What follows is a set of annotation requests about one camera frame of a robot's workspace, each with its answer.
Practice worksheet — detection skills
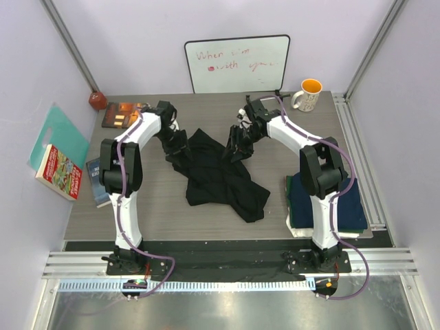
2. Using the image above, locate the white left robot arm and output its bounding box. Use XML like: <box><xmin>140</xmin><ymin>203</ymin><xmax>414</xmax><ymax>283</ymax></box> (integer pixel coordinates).
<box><xmin>99</xmin><ymin>100</ymin><xmax>192</xmax><ymax>275</ymax></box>

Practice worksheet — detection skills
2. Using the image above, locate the white folded t shirt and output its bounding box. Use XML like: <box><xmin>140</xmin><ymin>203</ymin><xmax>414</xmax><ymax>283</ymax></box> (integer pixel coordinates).
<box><xmin>284</xmin><ymin>175</ymin><xmax>371</xmax><ymax>239</ymax></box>

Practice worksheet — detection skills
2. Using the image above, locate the blue cover book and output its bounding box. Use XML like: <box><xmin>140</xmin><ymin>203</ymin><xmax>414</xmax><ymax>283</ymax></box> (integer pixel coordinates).
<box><xmin>86</xmin><ymin>157</ymin><xmax>111</xmax><ymax>208</ymax></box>

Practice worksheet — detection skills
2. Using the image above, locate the red brown die block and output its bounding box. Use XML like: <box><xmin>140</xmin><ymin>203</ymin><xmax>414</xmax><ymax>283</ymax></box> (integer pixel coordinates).
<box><xmin>89</xmin><ymin>91</ymin><xmax>108</xmax><ymax>111</ymax></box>

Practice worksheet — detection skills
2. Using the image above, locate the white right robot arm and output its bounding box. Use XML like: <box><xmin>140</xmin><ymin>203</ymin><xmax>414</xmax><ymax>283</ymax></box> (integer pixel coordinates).
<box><xmin>223</xmin><ymin>96</ymin><xmax>347</xmax><ymax>272</ymax></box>

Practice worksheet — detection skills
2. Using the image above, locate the red white cover book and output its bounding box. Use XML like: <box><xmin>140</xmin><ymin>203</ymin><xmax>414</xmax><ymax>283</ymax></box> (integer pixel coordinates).
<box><xmin>35</xmin><ymin>144</ymin><xmax>83</xmax><ymax>201</ymax></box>

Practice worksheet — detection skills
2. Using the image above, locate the orange brown cover book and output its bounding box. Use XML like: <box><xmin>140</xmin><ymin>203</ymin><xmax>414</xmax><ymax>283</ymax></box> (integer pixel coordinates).
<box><xmin>101</xmin><ymin>102</ymin><xmax>149</xmax><ymax>129</ymax></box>

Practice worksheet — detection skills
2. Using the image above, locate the small whiteboard with red writing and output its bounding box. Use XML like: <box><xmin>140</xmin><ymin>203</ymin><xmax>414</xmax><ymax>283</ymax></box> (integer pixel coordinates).
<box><xmin>184</xmin><ymin>34</ymin><xmax>291</xmax><ymax>94</ymax></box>

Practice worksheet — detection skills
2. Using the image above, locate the black wire book stand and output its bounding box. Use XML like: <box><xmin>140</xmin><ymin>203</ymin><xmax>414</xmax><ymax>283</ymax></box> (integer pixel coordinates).
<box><xmin>242</xmin><ymin>89</ymin><xmax>292</xmax><ymax>111</ymax></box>

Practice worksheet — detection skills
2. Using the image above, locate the teal plastic cutting board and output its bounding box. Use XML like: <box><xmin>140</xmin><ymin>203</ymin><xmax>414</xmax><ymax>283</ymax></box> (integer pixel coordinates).
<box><xmin>28</xmin><ymin>104</ymin><xmax>89</xmax><ymax>171</ymax></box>

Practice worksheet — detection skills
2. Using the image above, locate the black t shirt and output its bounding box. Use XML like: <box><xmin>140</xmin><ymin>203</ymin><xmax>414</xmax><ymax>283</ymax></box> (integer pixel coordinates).
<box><xmin>166</xmin><ymin>129</ymin><xmax>270</xmax><ymax>223</ymax></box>

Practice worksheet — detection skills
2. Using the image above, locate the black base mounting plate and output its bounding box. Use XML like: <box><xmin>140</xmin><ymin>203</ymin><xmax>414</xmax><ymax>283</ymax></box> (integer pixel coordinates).
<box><xmin>107</xmin><ymin>239</ymin><xmax>351</xmax><ymax>274</ymax></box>

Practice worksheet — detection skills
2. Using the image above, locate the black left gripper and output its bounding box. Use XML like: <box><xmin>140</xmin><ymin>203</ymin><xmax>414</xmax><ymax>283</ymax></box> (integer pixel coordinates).
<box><xmin>155</xmin><ymin>128</ymin><xmax>192</xmax><ymax>166</ymax></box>

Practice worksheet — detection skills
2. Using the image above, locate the white mug orange inside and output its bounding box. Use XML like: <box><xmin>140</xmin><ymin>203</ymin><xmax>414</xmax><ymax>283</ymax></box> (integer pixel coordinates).
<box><xmin>291</xmin><ymin>78</ymin><xmax>322</xmax><ymax>112</ymax></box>

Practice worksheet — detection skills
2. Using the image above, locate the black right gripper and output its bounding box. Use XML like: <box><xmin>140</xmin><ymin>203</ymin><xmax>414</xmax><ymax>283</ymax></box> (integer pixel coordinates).
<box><xmin>223</xmin><ymin>125</ymin><xmax>265</xmax><ymax>163</ymax></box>

